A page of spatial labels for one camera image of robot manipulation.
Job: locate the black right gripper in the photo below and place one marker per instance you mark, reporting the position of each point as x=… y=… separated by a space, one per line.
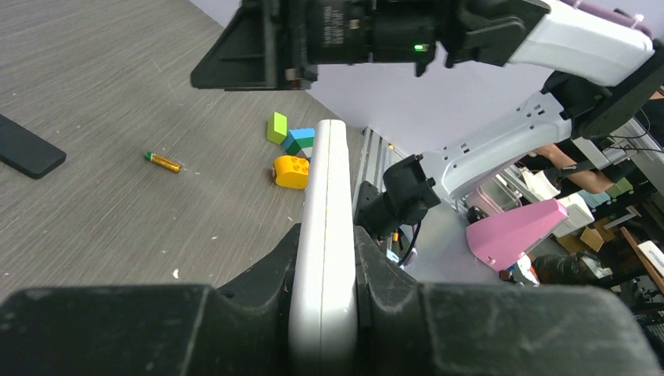
x=264 y=47

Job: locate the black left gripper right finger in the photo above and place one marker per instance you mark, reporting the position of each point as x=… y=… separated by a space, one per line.
x=407 y=327

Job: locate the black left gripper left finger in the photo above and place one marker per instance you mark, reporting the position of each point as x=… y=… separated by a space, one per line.
x=239 y=328

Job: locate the white air conditioner remote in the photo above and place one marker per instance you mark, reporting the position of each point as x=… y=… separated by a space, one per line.
x=323 y=318

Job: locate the gold green battery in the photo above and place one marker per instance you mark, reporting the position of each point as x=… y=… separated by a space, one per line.
x=163 y=162

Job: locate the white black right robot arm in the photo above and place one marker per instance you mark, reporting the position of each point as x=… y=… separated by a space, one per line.
x=471 y=85

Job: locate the person forearm in background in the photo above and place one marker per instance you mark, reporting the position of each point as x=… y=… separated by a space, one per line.
x=565 y=167

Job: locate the lime green toy brick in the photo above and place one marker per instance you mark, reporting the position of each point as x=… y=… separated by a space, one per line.
x=276 y=128

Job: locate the blue green white brick stack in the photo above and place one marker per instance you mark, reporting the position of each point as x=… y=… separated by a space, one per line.
x=299 y=142

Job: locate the yellow toy brick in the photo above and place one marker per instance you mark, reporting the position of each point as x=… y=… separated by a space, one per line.
x=291 y=172

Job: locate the pink plastic object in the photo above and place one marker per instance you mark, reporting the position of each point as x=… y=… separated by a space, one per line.
x=500 y=240

